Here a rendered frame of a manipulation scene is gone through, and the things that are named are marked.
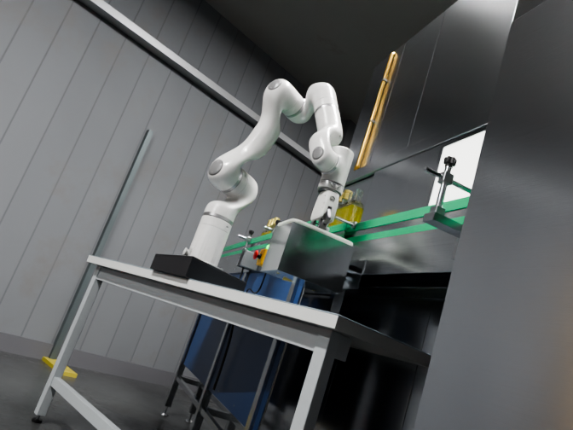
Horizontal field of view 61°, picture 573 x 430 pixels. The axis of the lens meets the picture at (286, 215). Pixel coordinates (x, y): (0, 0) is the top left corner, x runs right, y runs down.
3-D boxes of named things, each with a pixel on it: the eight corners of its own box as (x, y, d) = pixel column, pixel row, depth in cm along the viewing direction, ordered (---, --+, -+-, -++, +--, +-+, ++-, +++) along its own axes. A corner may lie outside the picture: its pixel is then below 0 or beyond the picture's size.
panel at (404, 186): (525, 218, 128) (547, 107, 137) (517, 214, 127) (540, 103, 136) (359, 244, 212) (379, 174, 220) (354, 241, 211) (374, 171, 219)
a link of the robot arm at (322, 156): (318, 89, 168) (330, 155, 152) (344, 113, 179) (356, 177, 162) (298, 101, 173) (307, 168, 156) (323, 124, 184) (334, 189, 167)
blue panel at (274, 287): (335, 330, 178) (348, 285, 182) (292, 315, 173) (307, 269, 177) (230, 309, 325) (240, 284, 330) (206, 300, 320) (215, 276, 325)
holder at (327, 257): (355, 299, 151) (368, 252, 155) (277, 270, 144) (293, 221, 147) (332, 298, 167) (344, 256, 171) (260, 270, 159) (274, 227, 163)
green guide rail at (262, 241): (326, 235, 176) (332, 215, 178) (323, 235, 176) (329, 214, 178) (220, 258, 338) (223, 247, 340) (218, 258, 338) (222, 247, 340)
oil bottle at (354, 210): (351, 252, 187) (366, 202, 193) (338, 247, 186) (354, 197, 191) (344, 253, 192) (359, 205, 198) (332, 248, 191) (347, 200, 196)
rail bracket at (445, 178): (472, 261, 111) (493, 174, 117) (413, 235, 107) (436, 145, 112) (458, 262, 116) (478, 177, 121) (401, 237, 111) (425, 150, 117)
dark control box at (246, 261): (256, 271, 231) (261, 255, 233) (240, 266, 229) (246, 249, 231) (251, 272, 239) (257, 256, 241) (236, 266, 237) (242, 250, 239)
